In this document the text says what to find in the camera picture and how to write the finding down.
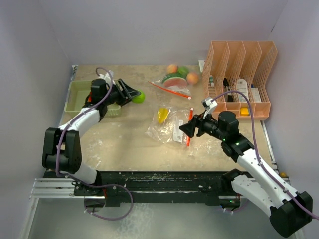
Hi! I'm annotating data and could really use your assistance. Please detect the fake watermelon slice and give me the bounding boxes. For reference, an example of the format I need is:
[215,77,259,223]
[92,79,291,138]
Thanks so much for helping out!
[161,72,188,87]

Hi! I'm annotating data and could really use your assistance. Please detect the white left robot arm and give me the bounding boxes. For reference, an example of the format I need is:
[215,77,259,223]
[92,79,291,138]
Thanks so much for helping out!
[42,78,142,195]

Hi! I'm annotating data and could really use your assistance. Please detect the light green perforated basket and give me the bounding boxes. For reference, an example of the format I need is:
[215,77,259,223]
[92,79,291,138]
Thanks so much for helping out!
[64,80,121,118]

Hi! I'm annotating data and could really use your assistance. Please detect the clear zip bag orange seal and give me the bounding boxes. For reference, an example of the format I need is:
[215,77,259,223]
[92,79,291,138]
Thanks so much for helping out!
[146,106,194,146]

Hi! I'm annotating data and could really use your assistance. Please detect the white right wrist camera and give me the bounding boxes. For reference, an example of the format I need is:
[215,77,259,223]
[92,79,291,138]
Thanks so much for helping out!
[201,97,218,119]

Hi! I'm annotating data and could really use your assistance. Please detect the fake peach right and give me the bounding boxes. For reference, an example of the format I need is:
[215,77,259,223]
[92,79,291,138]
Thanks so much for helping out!
[186,72,199,85]

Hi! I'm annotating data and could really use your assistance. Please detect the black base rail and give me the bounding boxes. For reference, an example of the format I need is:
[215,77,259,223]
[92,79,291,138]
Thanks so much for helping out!
[73,170,252,207]

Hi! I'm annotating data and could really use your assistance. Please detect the orange plastic file organizer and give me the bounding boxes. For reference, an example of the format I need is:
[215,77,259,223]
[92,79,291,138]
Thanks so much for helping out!
[202,41,278,120]

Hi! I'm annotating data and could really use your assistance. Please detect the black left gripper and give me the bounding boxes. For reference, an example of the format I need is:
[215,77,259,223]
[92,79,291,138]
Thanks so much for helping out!
[102,79,140,106]

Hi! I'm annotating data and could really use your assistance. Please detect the green fake custard apple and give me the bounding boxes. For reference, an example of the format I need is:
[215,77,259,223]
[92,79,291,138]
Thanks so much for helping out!
[132,91,145,104]

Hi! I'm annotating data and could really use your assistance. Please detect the black item in organizer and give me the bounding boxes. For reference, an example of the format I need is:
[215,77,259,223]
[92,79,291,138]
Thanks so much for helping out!
[223,78,233,102]

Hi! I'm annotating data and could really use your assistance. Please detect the aluminium frame rail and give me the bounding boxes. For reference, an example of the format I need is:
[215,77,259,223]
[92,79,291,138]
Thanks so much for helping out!
[29,178,83,199]

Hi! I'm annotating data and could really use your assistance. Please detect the fake peach left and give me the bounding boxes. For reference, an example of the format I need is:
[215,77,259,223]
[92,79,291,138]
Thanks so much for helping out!
[166,64,178,74]

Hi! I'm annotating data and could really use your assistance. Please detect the white box in organizer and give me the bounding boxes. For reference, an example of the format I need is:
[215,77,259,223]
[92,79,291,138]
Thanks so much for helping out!
[251,84,262,103]

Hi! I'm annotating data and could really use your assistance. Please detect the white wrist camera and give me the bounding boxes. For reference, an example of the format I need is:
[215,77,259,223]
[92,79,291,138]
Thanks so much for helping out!
[98,71,114,81]
[201,97,218,119]

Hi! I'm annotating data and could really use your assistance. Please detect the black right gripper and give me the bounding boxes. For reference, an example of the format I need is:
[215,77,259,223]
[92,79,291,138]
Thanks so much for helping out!
[179,109,227,141]

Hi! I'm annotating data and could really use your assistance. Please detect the fake peach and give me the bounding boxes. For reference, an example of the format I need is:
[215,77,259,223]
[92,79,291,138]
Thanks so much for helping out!
[166,64,178,74]
[186,72,199,85]

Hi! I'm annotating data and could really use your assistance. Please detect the white green tube in organizer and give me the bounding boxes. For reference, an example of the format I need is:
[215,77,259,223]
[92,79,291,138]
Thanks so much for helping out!
[209,75,214,88]

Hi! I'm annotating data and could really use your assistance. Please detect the yellow block in organizer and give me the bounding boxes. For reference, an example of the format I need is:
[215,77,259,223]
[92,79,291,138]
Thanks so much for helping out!
[240,107,250,116]

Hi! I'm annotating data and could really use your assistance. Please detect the small white box behind organizer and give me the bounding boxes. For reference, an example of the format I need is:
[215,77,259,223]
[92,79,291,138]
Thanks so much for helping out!
[198,60,205,73]

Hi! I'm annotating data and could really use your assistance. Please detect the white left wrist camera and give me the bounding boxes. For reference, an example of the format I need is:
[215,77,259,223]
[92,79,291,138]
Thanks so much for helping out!
[98,71,114,81]

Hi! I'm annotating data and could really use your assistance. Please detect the yellow fake starfruit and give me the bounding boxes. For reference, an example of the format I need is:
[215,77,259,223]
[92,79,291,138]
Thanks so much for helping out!
[157,108,170,124]

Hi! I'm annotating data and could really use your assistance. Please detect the green fake leafy vegetable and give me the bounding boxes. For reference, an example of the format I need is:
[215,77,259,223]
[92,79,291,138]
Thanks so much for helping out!
[177,66,189,76]

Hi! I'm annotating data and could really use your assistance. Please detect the white bottle in organizer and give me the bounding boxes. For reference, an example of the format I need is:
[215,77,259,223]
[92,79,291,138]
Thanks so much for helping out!
[236,79,249,102]

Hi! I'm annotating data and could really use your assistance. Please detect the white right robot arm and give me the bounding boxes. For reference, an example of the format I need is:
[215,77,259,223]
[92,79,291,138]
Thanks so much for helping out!
[179,111,313,238]

